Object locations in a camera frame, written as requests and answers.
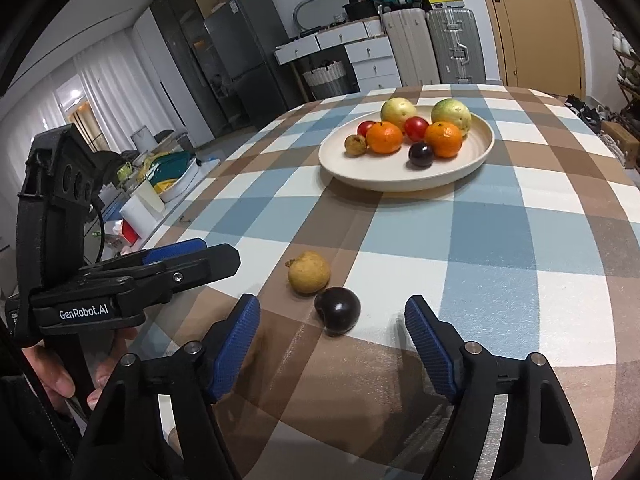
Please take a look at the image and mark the brown longan fruit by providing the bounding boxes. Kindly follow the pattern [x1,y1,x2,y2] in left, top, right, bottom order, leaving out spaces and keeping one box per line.
[285,252,331,295]
[344,134,368,157]

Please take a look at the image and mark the dark purple plum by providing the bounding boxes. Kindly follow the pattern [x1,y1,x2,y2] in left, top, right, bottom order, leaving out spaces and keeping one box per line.
[408,141,435,169]
[314,287,361,336]

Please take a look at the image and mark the orange mandarin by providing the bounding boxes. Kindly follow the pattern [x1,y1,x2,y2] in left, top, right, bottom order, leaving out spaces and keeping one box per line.
[366,122,404,155]
[424,122,463,158]

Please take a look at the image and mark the person's left hand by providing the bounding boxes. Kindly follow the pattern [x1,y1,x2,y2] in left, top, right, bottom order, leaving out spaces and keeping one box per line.
[23,327,138,412]

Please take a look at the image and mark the red cherry tomato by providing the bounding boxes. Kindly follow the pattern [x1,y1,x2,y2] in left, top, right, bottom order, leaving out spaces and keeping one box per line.
[357,120,376,138]
[404,116,430,143]

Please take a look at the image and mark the grey refrigerator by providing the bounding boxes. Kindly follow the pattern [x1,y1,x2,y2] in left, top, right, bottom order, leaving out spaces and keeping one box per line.
[205,0,304,129]

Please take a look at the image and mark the black glass cabinet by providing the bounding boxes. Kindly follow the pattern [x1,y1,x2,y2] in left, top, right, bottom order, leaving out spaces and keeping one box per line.
[151,0,231,145]

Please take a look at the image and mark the woven laundry basket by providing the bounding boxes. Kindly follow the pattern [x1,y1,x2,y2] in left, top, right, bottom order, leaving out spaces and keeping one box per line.
[303,61,350,101]

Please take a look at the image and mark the cream round plate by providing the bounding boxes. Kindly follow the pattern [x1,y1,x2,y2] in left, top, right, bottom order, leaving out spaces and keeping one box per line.
[319,110,496,193]

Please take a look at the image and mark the yellow pear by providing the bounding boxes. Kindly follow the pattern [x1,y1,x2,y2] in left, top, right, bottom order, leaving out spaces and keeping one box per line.
[381,98,418,130]

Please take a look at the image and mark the white drawer desk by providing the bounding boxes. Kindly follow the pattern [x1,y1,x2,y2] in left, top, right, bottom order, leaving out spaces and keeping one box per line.
[274,18,401,93]

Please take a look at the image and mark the beige suitcase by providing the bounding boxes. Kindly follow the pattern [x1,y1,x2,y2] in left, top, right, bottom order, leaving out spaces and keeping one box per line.
[382,8,440,87]

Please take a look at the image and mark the silver suitcase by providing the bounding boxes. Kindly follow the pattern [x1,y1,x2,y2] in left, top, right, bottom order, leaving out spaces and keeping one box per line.
[426,8,486,84]

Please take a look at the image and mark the shoe rack with shoes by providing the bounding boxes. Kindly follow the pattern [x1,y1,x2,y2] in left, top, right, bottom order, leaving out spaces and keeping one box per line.
[606,18,640,131]

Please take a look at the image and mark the wooden door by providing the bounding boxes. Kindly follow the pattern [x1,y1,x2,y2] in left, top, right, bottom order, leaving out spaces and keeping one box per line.
[485,0,585,96]

